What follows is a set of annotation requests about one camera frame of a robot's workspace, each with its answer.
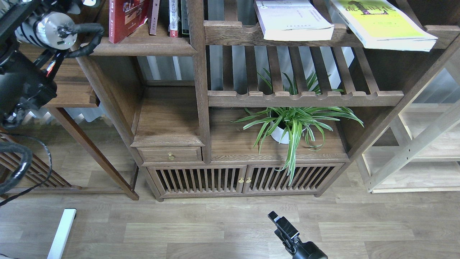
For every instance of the dark wooden bookshelf cabinet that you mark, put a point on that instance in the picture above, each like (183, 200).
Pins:
(179, 96)

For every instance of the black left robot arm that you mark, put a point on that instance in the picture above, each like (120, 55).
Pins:
(36, 36)

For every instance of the dark slatted wooden rack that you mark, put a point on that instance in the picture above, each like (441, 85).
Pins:
(66, 162)

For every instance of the white plant pot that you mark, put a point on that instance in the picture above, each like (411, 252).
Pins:
(278, 136)

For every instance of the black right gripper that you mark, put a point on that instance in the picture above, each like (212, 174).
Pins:
(289, 236)

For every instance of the white red upright book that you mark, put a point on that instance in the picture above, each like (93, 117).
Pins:
(174, 19)

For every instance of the dark upright book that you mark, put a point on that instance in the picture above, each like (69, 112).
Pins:
(184, 19)

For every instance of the brass drawer knob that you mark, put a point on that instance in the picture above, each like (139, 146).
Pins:
(171, 156)

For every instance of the yellow-green cover book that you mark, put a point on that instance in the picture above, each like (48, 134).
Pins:
(380, 25)

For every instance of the red paperback book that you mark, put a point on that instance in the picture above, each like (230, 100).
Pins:
(125, 16)

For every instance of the white lavender paperback book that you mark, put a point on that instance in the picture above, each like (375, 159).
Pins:
(292, 20)

